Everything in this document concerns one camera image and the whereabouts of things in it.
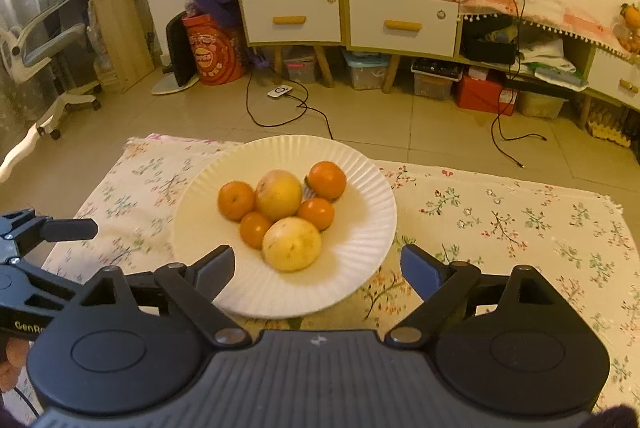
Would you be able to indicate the pale yellow spotted grapefruit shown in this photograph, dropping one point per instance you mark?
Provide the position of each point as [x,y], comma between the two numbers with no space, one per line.
[291,244]

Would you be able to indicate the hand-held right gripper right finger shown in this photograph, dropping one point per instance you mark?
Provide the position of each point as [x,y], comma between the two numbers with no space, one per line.
[420,268]

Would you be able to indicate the white grey office chair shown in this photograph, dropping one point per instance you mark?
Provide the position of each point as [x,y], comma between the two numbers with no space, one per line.
[55,47]

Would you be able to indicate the red printed bag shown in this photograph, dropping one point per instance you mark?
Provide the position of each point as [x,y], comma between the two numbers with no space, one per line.
[210,52]

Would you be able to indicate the white oval base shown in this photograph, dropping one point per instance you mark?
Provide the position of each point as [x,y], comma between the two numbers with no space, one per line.
[165,87]

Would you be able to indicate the clear box with dark lid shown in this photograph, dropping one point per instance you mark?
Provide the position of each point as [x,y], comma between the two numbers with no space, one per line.
[432,85]

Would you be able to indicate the white sideboard drawer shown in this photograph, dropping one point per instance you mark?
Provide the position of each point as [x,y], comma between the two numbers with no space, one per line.
[615,67]

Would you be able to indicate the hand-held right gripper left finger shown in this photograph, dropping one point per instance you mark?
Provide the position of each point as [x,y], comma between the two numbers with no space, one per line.
[217,268]

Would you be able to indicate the white plastic bag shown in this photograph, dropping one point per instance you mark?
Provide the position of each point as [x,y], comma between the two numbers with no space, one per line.
[545,50]

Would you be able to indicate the floral tablecloth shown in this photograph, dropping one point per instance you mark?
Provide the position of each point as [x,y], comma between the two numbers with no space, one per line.
[500,233]

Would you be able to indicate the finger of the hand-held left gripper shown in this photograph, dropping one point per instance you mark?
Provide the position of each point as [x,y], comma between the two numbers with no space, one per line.
[40,285]
[70,229]

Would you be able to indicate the black flat panel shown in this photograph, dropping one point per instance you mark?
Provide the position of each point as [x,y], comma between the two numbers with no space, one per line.
[177,47]

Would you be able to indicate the clear box with teal lid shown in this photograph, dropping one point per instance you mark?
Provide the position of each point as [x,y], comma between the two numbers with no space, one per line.
[365,72]

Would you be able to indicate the low yellow white sideboard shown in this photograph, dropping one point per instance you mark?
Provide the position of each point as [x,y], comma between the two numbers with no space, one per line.
[582,57]

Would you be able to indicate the orange tangerine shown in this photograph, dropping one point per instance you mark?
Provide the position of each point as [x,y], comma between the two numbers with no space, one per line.
[326,180]
[236,200]
[316,214]
[255,229]

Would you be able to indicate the white cabinet drawer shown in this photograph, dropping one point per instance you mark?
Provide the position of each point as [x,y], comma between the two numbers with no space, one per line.
[400,7]
[290,5]

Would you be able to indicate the clear storage box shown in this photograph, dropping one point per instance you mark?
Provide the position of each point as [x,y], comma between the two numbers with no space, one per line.
[540,105]
[300,67]

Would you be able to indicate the white floor device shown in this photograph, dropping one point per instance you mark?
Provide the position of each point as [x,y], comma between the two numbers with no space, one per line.
[280,91]

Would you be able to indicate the clear glass jar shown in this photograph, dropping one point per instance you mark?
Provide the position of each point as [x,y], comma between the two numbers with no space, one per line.
[627,38]

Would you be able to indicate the orange fruit ornament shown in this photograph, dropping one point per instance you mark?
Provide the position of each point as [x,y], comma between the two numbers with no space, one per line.
[631,15]

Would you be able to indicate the black case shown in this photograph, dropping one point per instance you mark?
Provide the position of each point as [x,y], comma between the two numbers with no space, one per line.
[487,50]

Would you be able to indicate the red cardboard box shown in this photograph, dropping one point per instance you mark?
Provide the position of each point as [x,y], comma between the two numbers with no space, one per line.
[480,95]

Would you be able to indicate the light wooden desk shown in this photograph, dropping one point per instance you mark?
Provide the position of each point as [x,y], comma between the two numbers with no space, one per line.
[120,37]

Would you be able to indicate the pinkish yellow grapefruit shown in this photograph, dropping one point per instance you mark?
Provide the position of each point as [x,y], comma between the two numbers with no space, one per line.
[278,194]

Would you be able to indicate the yellow egg carton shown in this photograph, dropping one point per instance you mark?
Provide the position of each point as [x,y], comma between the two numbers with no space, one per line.
[605,127]

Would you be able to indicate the person's left hand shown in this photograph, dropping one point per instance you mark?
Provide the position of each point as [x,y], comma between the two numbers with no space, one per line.
[12,353]

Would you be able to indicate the white ribbed plate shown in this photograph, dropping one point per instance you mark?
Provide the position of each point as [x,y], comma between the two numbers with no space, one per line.
[350,258]

